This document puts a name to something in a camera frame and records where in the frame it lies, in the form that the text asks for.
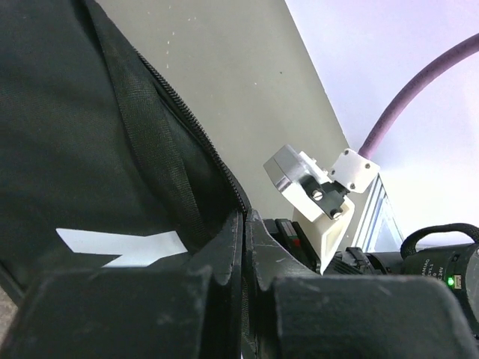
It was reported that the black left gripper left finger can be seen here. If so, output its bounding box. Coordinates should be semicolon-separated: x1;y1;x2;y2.
1;213;243;358

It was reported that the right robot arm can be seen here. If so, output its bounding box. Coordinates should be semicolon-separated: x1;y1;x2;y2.
246;218;478;344

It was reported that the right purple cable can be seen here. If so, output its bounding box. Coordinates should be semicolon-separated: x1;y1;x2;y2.
358;32;479;156

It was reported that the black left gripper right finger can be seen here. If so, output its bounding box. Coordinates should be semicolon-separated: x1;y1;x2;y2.
242;210;478;358

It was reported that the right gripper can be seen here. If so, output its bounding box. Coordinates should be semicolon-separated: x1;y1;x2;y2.
263;218;321;273

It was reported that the black Crossway racket bag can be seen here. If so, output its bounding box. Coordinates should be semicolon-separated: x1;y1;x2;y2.
1;1;251;303

